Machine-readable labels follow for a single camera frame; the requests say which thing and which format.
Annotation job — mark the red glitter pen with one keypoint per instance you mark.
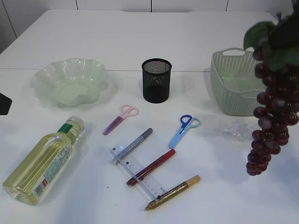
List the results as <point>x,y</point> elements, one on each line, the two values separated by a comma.
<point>150,168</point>

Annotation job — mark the yellow tea bottle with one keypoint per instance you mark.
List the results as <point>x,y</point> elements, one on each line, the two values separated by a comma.
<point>35,175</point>

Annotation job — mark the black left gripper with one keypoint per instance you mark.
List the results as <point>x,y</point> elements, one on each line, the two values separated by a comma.
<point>5,104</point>

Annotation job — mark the transparent plastic ruler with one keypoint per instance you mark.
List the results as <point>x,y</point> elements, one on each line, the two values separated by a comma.
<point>149,185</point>

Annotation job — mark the silver glitter pen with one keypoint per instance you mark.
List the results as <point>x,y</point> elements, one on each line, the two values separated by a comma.
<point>132,146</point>

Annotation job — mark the pink scissors with purple sheath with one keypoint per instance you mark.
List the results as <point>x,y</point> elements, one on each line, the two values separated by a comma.
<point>126,111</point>

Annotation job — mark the purple grape bunch with leaves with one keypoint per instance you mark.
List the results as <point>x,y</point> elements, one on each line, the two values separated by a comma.
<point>276,48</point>

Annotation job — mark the gold glitter pen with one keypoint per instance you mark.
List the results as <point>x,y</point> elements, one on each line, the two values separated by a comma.
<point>172,193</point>

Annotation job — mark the clear plastic sheet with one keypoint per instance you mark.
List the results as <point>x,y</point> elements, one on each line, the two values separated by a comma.
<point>235,130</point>

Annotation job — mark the blue scissors with sheath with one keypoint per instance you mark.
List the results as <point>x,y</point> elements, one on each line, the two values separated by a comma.
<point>187,122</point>

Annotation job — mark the green woven plastic basket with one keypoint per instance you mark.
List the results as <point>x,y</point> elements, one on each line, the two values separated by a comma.
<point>233,81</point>

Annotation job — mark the green wavy glass plate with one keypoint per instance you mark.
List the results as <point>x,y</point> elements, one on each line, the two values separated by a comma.
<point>71,82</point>

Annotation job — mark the black mesh pen holder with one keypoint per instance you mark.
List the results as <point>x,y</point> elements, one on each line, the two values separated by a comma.
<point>156,76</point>

